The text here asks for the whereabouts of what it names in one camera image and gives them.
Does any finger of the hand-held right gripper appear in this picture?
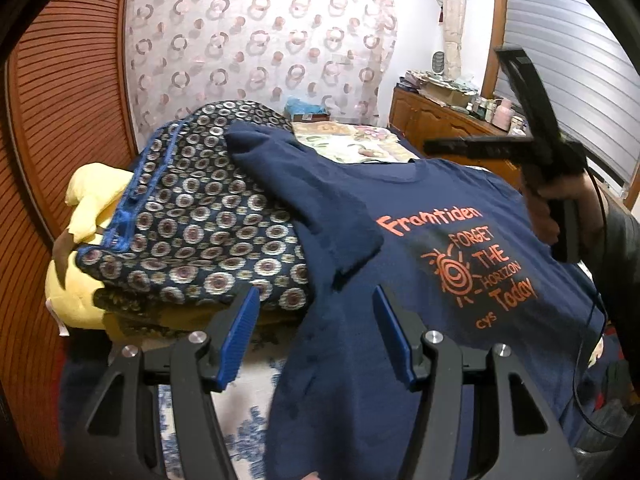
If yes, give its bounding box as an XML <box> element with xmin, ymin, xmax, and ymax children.
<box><xmin>424</xmin><ymin>135</ymin><xmax>532</xmax><ymax>159</ymax></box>
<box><xmin>494</xmin><ymin>46</ymin><xmax>562</xmax><ymax>147</ymax></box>

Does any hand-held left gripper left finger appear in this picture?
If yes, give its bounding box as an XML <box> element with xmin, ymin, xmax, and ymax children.
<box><xmin>60</xmin><ymin>285</ymin><xmax>263</xmax><ymax>480</ymax></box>

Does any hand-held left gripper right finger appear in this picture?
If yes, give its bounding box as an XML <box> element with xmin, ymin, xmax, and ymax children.
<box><xmin>372</xmin><ymin>285</ymin><xmax>576</xmax><ymax>480</ymax></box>

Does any navy printed t-shirt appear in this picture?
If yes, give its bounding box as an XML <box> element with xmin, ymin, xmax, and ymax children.
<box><xmin>225</xmin><ymin>120</ymin><xmax>608</xmax><ymax>480</ymax></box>

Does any person's right forearm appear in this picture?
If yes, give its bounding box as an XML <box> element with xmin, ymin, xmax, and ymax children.
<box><xmin>582</xmin><ymin>200</ymin><xmax>640</xmax><ymax>366</ymax></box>

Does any person's right hand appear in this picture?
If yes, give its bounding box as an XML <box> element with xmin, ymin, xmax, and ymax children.
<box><xmin>522</xmin><ymin>171</ymin><xmax>604</xmax><ymax>257</ymax></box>

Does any pink container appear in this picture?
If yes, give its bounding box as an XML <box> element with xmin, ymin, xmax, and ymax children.
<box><xmin>492</xmin><ymin>100</ymin><xmax>514</xmax><ymax>129</ymax></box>

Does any grey window blind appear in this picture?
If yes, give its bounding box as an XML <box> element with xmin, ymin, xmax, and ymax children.
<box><xmin>495</xmin><ymin>0</ymin><xmax>638</xmax><ymax>186</ymax></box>

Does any wooden cabinet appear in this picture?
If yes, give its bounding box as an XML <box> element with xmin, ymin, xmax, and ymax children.
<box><xmin>389</xmin><ymin>85</ymin><xmax>536</xmax><ymax>191</ymax></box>

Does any cardboard box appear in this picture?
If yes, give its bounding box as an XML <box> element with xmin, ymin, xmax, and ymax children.
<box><xmin>420</xmin><ymin>80</ymin><xmax>476</xmax><ymax>107</ymax></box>

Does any blue floral white sheet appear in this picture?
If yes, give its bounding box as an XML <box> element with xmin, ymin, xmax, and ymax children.
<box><xmin>157</xmin><ymin>330</ymin><xmax>296</xmax><ymax>480</ymax></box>

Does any beige lace curtain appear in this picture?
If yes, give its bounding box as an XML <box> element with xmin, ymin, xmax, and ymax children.
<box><xmin>440</xmin><ymin>0</ymin><xmax>476</xmax><ymax>101</ymax></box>

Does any circle patterned blue cloth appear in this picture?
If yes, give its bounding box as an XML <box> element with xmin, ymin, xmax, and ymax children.
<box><xmin>75</xmin><ymin>101</ymin><xmax>321</xmax><ymax>311</ymax></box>

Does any light blue bag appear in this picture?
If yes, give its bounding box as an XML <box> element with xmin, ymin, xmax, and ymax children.
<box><xmin>285</xmin><ymin>96</ymin><xmax>326</xmax><ymax>118</ymax></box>

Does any yellow plush toy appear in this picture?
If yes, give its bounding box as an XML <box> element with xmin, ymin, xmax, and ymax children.
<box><xmin>45</xmin><ymin>162</ymin><xmax>136</xmax><ymax>336</ymax></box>

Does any circle patterned sheer curtain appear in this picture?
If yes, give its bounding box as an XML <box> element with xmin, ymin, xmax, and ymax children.
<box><xmin>122</xmin><ymin>0</ymin><xmax>401</xmax><ymax>161</ymax></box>

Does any wooden louvered wardrobe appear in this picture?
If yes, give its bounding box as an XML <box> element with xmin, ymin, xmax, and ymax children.
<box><xmin>5</xmin><ymin>0</ymin><xmax>138</xmax><ymax>466</ymax></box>

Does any black cable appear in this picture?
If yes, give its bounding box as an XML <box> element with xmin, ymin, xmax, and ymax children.
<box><xmin>570</xmin><ymin>155</ymin><xmax>608</xmax><ymax>433</ymax></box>

